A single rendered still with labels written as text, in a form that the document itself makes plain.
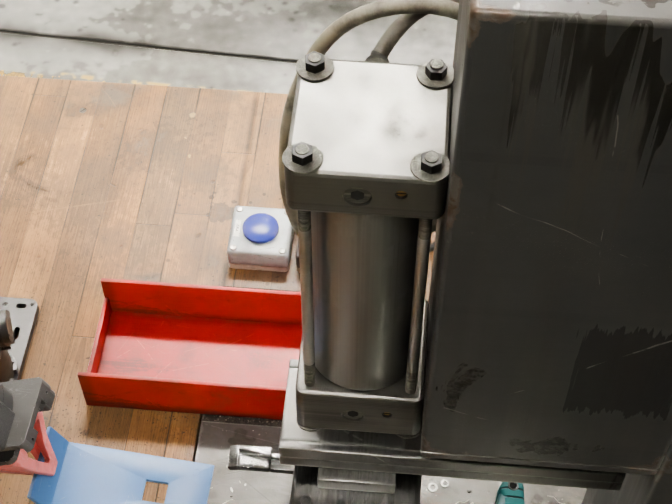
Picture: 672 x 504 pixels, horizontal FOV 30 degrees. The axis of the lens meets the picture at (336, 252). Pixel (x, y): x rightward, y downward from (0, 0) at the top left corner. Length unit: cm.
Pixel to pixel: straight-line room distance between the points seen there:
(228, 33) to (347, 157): 229
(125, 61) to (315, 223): 221
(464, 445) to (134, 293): 56
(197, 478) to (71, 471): 11
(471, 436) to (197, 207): 67
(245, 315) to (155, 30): 172
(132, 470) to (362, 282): 47
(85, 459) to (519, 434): 47
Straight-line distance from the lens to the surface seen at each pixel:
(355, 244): 73
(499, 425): 85
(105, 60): 294
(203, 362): 133
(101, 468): 118
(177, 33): 298
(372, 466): 97
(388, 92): 72
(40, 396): 108
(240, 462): 118
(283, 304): 132
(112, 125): 156
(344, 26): 76
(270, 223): 139
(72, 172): 151
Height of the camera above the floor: 203
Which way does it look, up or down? 53 degrees down
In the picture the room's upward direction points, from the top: straight up
